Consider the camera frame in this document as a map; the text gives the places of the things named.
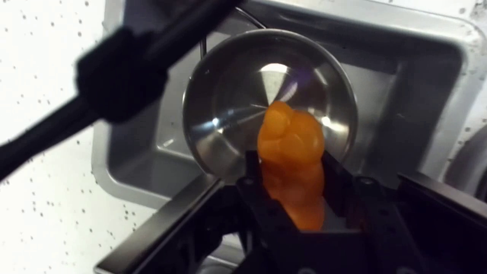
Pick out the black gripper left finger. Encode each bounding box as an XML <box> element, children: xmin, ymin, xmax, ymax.
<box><xmin>94</xmin><ymin>148</ymin><xmax>308</xmax><ymax>274</ymax></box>

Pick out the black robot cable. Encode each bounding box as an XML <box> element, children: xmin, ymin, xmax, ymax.
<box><xmin>0</xmin><ymin>0</ymin><xmax>247</xmax><ymax>183</ymax></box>

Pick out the silver metal pot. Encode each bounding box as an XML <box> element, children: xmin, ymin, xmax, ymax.
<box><xmin>182</xmin><ymin>27</ymin><xmax>360</xmax><ymax>186</ymax></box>

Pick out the orange toy food piece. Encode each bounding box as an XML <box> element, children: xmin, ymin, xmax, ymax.
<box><xmin>256</xmin><ymin>99</ymin><xmax>329</xmax><ymax>234</ymax></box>

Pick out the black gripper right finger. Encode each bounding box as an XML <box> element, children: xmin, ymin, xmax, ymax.
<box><xmin>305</xmin><ymin>151</ymin><xmax>487</xmax><ymax>274</ymax></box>

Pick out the grey toy sink basin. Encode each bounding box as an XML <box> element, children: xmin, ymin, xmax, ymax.
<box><xmin>91</xmin><ymin>0</ymin><xmax>487</xmax><ymax>210</ymax></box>

